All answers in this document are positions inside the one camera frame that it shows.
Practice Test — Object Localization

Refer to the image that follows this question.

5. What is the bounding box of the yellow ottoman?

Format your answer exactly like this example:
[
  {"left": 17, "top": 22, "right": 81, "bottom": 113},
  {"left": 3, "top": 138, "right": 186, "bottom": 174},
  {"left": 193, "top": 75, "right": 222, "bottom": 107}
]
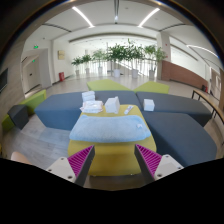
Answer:
[{"left": 67, "top": 104, "right": 158, "bottom": 177}]

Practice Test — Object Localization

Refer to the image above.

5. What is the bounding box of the green bench far left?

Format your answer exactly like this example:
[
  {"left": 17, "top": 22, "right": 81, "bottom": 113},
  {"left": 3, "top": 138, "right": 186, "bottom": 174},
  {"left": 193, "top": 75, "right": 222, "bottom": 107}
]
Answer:
[{"left": 1, "top": 90, "right": 46, "bottom": 131}]

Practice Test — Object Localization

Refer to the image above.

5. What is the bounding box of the wooden bench with black frame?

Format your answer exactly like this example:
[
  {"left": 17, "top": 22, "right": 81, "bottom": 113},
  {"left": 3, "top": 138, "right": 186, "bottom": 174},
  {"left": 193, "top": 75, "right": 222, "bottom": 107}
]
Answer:
[{"left": 191, "top": 89, "right": 224, "bottom": 125}]

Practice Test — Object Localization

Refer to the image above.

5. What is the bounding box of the large potted plant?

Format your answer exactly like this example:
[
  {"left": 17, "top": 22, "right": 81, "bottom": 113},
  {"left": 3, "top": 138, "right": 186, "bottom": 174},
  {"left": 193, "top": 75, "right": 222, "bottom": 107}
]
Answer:
[
  {"left": 107, "top": 44, "right": 125, "bottom": 78},
  {"left": 126, "top": 40, "right": 144, "bottom": 79}
]

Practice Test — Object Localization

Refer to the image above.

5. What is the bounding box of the white box on sofa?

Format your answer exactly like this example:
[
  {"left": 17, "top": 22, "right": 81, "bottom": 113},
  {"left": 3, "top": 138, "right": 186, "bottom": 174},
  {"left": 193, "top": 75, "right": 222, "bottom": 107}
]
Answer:
[{"left": 143, "top": 99, "right": 155, "bottom": 111}]

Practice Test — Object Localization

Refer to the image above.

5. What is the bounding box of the potted plant far left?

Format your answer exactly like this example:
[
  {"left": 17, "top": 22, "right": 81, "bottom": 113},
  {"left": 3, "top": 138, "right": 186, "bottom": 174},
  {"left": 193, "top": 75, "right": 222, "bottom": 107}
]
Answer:
[{"left": 72, "top": 56, "right": 83, "bottom": 76}]

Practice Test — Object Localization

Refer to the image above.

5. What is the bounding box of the blue-grey right rear sofa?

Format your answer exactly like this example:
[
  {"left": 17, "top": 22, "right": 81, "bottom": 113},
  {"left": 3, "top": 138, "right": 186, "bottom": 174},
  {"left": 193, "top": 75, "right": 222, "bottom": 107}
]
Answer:
[{"left": 136, "top": 92, "right": 212, "bottom": 126}]

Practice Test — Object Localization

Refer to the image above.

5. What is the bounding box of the brown reception counter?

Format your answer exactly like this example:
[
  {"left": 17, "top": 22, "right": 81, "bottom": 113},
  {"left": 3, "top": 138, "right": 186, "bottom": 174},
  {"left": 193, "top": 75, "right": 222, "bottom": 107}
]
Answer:
[{"left": 161, "top": 60, "right": 208, "bottom": 89}]

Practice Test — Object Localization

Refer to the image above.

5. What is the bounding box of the green ottoman rear left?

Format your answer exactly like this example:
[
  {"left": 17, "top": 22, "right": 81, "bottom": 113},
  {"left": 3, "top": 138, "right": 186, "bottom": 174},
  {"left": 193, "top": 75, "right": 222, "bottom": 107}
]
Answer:
[{"left": 87, "top": 79, "right": 129, "bottom": 91}]

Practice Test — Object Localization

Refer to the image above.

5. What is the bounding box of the white tissue box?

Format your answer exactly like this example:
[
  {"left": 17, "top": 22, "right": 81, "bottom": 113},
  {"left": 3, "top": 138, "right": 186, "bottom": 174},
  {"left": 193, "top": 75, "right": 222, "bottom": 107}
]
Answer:
[{"left": 105, "top": 97, "right": 120, "bottom": 114}]

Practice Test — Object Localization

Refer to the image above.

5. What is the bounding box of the blue-grey left sofa bench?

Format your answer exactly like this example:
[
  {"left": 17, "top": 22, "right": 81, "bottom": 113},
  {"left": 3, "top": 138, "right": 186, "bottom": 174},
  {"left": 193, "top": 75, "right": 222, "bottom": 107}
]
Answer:
[{"left": 35, "top": 90, "right": 142, "bottom": 130}]

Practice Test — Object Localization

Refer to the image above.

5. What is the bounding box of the light blue towel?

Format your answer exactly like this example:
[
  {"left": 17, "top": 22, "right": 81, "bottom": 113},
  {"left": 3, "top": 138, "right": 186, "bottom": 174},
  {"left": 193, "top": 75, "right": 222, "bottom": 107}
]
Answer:
[{"left": 70, "top": 115, "right": 151, "bottom": 143}]

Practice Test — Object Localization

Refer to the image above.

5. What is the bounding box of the blue-grey sofa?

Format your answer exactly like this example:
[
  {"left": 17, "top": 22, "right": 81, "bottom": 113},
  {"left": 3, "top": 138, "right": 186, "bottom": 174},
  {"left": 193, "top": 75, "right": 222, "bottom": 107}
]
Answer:
[
  {"left": 136, "top": 92, "right": 212, "bottom": 126},
  {"left": 142, "top": 111, "right": 217, "bottom": 167}
]

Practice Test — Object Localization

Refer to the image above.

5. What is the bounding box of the wall mounted black screen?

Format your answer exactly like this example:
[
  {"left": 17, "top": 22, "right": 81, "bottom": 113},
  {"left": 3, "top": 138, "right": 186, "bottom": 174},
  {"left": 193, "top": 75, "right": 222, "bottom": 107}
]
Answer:
[{"left": 0, "top": 68, "right": 8, "bottom": 93}]

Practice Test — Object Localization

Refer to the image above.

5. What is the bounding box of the dark grey cube stool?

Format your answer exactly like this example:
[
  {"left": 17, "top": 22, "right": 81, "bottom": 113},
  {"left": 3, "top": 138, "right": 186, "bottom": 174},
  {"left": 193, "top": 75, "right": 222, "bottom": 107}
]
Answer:
[{"left": 8, "top": 105, "right": 29, "bottom": 130}]

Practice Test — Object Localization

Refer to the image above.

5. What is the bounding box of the green ottoman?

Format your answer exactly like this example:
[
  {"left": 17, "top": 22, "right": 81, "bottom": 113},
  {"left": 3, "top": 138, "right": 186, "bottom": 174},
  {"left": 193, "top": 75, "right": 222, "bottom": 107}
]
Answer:
[
  {"left": 134, "top": 81, "right": 170, "bottom": 94},
  {"left": 87, "top": 79, "right": 129, "bottom": 91}
]

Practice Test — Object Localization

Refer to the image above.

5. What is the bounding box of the white folded cloth stack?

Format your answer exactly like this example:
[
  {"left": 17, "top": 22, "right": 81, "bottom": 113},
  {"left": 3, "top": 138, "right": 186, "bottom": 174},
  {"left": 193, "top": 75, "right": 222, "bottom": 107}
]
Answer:
[{"left": 82, "top": 91, "right": 95, "bottom": 102}]

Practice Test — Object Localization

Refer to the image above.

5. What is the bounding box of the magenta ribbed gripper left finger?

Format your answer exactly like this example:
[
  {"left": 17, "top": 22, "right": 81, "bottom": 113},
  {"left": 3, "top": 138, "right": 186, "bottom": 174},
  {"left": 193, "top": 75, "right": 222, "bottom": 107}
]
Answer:
[{"left": 47, "top": 145, "right": 95, "bottom": 187}]

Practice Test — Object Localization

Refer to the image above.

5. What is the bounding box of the white folded towels pile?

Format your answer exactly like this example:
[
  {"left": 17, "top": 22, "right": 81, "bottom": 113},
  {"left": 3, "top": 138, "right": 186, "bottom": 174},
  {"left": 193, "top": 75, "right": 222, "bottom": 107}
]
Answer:
[{"left": 80, "top": 101, "right": 103, "bottom": 113}]

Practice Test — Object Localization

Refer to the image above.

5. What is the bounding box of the red bin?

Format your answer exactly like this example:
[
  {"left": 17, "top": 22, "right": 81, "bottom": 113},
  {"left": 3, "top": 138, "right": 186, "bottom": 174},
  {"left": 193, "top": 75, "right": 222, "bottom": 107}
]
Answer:
[{"left": 59, "top": 72, "right": 65, "bottom": 82}]

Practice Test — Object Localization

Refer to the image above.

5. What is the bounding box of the white remote control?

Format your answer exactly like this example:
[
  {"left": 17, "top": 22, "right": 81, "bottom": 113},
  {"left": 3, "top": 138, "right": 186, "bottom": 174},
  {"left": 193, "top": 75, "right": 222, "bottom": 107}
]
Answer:
[{"left": 124, "top": 105, "right": 134, "bottom": 115}]

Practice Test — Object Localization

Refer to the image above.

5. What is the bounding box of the green ottoman rear right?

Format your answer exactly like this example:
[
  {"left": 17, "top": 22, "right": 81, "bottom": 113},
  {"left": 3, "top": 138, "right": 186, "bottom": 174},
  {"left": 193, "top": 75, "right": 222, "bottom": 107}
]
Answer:
[{"left": 134, "top": 81, "right": 170, "bottom": 94}]

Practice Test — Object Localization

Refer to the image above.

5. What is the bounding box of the yellow wall picture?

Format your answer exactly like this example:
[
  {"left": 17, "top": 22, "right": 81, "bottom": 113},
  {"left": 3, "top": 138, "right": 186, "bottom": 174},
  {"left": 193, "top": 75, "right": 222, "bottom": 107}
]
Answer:
[{"left": 58, "top": 50, "right": 65, "bottom": 60}]

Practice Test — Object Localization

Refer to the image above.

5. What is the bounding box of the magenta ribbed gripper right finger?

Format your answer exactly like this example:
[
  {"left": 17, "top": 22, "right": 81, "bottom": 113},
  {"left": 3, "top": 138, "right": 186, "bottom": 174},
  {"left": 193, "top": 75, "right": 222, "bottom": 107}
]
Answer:
[{"left": 134, "top": 144, "right": 183, "bottom": 181}]

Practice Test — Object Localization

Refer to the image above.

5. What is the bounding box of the large potted plant centre right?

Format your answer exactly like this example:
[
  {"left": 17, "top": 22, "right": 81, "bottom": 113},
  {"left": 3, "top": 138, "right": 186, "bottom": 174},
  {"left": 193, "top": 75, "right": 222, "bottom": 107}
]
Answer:
[{"left": 126, "top": 40, "right": 144, "bottom": 79}]

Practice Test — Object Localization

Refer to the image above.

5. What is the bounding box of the blue-grey right front sofa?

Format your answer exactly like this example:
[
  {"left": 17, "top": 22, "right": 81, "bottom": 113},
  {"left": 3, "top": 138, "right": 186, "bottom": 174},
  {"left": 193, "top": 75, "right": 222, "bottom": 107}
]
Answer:
[{"left": 142, "top": 111, "right": 217, "bottom": 167}]

